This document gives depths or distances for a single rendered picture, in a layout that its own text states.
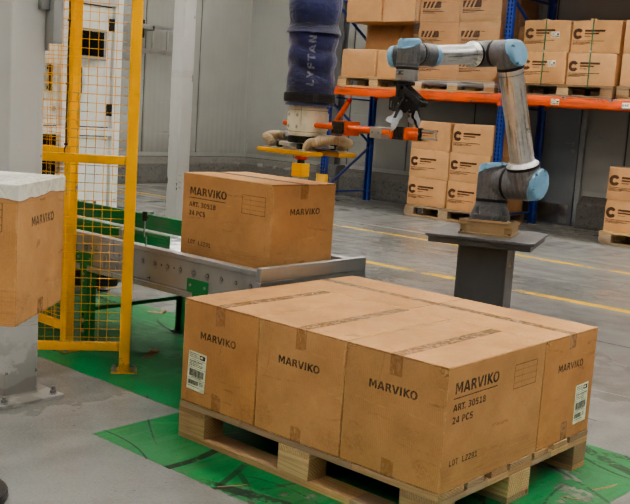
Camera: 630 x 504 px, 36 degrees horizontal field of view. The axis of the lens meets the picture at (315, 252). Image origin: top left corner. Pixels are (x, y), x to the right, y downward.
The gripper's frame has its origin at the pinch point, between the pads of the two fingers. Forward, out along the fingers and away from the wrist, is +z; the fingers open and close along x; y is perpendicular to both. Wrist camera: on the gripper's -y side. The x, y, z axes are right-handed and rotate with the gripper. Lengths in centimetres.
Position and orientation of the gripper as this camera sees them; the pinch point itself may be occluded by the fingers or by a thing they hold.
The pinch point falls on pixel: (406, 133)
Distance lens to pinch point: 386.7
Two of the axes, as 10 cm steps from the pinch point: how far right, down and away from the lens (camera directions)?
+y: -6.4, -1.5, 7.5
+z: -0.6, 9.9, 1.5
